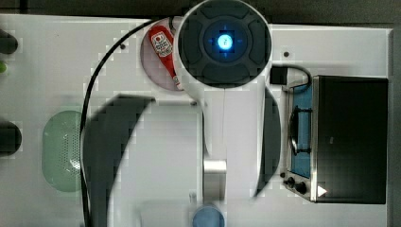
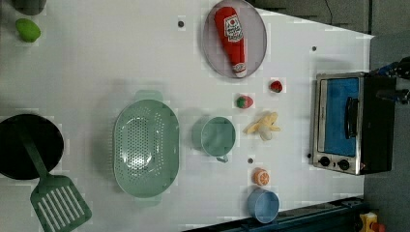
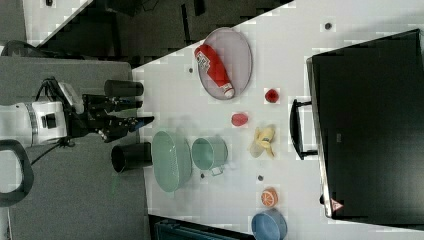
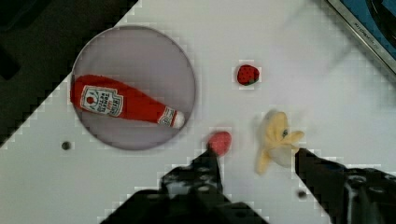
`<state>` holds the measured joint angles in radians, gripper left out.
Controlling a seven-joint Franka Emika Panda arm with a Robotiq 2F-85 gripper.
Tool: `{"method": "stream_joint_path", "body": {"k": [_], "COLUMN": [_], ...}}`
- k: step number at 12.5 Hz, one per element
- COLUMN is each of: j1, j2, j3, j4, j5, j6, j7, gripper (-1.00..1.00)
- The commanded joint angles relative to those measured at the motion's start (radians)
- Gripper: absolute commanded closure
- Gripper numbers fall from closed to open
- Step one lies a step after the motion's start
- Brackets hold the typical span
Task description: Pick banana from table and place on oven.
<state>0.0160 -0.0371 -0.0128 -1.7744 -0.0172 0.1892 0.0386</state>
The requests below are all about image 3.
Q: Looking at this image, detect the grey round plate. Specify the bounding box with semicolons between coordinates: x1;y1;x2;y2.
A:
198;27;252;100

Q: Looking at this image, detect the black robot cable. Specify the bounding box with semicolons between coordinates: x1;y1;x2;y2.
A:
30;77;76;166

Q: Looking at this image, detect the black toaster oven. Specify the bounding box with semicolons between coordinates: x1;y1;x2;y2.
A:
290;29;424;230

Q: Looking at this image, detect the blue crate under table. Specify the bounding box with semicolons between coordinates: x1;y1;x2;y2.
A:
154;220;255;240

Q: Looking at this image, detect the black cylinder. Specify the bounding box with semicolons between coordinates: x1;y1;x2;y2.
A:
104;80;144;97
111;142;152;173

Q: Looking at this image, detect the light red plush strawberry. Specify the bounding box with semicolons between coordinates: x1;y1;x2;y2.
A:
231;113;249;127

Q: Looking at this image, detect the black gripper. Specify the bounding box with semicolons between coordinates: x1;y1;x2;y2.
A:
68;94;154;139

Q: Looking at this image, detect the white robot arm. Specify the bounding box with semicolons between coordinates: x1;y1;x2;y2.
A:
1;94;154;147

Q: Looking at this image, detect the green cup with handle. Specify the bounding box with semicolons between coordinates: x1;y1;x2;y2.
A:
191;136;228;176

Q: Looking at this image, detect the plush orange slice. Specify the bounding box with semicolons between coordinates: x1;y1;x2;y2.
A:
261;188;278;207

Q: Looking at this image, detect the yellow plush peeled banana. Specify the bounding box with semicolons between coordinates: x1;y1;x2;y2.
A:
249;125;275;158

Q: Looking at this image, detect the red plush ketchup bottle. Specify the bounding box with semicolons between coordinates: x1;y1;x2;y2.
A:
194;44;235;99

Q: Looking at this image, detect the blue bowl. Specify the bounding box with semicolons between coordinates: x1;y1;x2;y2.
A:
251;208;288;240

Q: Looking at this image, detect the black cylinder upper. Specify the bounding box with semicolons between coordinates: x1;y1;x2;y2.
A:
104;80;144;97

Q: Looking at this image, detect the black cylinder lower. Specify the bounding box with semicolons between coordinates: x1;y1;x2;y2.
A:
111;142;152;173

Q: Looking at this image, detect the dark red plush strawberry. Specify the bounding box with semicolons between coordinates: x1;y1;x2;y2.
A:
265;89;279;103

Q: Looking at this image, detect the green colander basket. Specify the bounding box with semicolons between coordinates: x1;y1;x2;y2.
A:
152;131;192;193

